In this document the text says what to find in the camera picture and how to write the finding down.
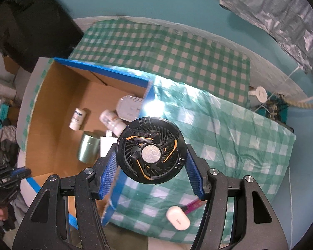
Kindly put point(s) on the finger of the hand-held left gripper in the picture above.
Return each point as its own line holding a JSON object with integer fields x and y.
{"x": 19, "y": 173}

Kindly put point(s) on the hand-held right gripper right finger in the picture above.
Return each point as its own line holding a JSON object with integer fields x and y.
{"x": 194, "y": 177}

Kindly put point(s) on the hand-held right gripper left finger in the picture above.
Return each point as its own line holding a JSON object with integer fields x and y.
{"x": 108, "y": 177}

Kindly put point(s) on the white square charger adapter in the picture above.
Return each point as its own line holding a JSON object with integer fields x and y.
{"x": 106, "y": 145}

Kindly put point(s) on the green metal tin can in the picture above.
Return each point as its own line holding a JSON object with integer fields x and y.
{"x": 89, "y": 148}

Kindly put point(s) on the black round fan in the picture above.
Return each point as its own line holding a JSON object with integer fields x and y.
{"x": 151, "y": 153}

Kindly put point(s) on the white pill bottle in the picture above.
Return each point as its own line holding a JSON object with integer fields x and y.
{"x": 112, "y": 123}

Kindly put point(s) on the clear octagonal container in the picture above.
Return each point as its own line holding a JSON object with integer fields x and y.
{"x": 130, "y": 106}

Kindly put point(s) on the blue cardboard box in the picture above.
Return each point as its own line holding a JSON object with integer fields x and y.
{"x": 57, "y": 104}

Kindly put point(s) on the pink yellow lighter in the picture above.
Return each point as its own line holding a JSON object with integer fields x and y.
{"x": 191, "y": 205}

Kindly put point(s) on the white earbuds case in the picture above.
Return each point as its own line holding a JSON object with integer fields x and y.
{"x": 178, "y": 218}

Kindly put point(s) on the light green checkered sheet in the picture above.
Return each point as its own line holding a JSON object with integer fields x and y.
{"x": 237, "y": 148}

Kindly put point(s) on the small blue label bottle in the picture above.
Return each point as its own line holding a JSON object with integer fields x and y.
{"x": 77, "y": 119}

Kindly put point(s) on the white round device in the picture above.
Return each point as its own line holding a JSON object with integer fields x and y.
{"x": 259, "y": 95}

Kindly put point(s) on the dark green checkered cloth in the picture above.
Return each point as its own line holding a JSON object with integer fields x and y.
{"x": 172, "y": 49}

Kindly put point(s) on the black bag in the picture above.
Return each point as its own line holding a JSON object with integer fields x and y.
{"x": 28, "y": 18}

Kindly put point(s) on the silver foil curtain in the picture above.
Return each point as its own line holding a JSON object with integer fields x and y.
{"x": 281, "y": 13}

